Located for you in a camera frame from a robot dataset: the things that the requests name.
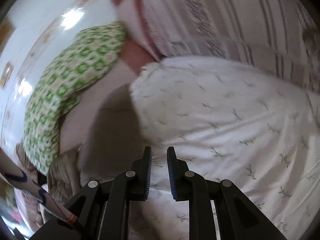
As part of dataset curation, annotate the grey-brown quilted down jacket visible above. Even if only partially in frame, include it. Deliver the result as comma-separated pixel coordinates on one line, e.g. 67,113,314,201
47,149,82,205

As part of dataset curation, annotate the white floral bed quilt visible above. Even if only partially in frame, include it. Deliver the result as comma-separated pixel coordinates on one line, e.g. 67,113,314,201
130,57,319,239

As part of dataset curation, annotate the pink red sofa back cover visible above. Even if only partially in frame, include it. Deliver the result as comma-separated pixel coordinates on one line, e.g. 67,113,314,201
58,0,161,156

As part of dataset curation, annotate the white rolled paper tube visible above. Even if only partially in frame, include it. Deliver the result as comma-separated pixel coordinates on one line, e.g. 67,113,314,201
1,149,77,224

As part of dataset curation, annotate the green checkered pillow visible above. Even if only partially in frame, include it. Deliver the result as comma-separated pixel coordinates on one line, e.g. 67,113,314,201
23,21,126,175

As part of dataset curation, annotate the striped floral cushion right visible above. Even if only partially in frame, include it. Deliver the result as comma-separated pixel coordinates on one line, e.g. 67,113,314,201
141,0,319,92

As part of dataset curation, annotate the beige wall switch panel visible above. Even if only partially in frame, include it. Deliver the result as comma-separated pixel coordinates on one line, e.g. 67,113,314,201
0,62,14,88

